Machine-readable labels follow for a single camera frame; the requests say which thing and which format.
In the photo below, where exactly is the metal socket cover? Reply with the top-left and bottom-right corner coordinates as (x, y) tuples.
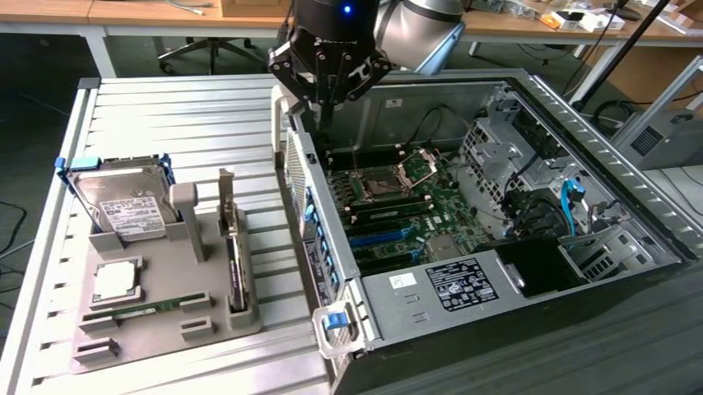
(395, 147), (444, 186)

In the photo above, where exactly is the silver hard disk drive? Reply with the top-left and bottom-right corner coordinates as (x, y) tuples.
(74, 164), (180, 242)

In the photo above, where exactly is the black wire bundle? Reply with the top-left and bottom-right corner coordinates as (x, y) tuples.
(502, 191), (567, 239)

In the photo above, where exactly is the open black PC case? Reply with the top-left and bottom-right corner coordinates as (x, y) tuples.
(271, 67), (703, 395)

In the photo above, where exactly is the green RAM stick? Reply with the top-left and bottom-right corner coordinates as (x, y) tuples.
(82, 294), (203, 322)

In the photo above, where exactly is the grey plastic parts rack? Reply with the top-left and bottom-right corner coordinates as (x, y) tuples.
(68, 166), (264, 374)

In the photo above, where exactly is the green motherboard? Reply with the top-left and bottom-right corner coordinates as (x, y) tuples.
(327, 143), (495, 277)

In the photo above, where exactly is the thin metal locking lever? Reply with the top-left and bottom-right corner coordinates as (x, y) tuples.
(350, 138), (364, 182)

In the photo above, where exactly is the silver CPU chip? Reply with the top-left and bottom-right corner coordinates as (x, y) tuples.
(91, 261), (139, 301)

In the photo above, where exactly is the black expansion slot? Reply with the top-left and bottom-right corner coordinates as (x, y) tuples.
(356, 258), (422, 275)
(354, 248), (416, 264)

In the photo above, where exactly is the graphics card with black cooler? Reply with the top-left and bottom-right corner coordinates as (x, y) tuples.
(216, 167), (250, 316)

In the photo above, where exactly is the black tripod pole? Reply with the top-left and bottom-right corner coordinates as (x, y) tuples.
(570, 0), (675, 112)

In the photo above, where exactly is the brown cardboard box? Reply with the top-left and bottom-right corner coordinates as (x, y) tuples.
(222, 0), (292, 18)

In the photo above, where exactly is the black monitor foot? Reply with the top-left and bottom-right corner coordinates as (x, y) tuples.
(600, 0), (644, 21)

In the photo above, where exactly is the hard drive with blue caddy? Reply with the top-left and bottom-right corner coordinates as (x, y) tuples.
(56, 152), (178, 231)

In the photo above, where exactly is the perforated metal drive cage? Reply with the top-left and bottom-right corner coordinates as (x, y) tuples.
(458, 117), (528, 207)

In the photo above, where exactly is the silver chipset heatsink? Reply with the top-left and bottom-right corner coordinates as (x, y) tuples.
(427, 236), (468, 258)

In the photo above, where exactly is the black office chair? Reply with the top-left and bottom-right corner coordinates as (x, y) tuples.
(158, 35), (271, 75)

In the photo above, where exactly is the blue SATA wire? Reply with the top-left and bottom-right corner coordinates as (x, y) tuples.
(559, 176), (587, 239)

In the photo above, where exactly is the black installed RAM stick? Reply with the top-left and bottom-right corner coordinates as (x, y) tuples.
(351, 197), (435, 225)

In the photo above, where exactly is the black looped wire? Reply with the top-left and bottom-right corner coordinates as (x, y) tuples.
(408, 105), (468, 145)

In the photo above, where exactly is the grey metal disk bay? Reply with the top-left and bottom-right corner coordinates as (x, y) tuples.
(556, 224), (668, 281)

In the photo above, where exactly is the wooden desk white frame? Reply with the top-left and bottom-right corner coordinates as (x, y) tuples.
(0, 0), (298, 79)
(460, 0), (703, 104)

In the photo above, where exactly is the blue expansion slot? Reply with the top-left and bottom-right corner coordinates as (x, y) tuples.
(348, 229), (412, 249)

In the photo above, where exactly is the aluminium profile post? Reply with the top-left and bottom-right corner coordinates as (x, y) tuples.
(608, 55), (703, 149)

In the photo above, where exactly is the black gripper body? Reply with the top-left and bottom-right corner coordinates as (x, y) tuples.
(290, 0), (380, 75)

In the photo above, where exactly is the grey power supply unit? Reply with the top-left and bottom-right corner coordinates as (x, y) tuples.
(359, 250), (528, 342)

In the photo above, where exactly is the white box black top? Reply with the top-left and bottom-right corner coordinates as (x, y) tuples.
(551, 10), (587, 30)

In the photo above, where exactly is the black plastic shroud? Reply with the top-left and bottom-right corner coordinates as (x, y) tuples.
(475, 236), (588, 300)

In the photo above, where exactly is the grey machine housing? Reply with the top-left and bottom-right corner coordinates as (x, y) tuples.
(612, 109), (703, 172)

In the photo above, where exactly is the black coiled floor cable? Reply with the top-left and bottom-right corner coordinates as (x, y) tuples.
(595, 100), (642, 135)

